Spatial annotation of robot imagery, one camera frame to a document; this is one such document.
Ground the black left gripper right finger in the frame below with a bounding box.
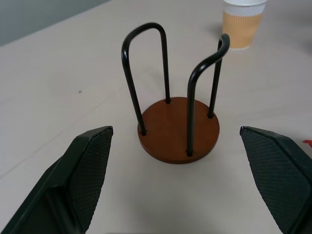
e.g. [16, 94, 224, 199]
[239, 125, 312, 234]

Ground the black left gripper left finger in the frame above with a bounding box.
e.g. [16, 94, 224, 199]
[0, 125, 114, 234]

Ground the ribbed tan paper cup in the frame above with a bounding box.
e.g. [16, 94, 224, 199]
[221, 0, 268, 51]

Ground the wooden base wire holder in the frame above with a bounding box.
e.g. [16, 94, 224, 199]
[120, 22, 231, 164]

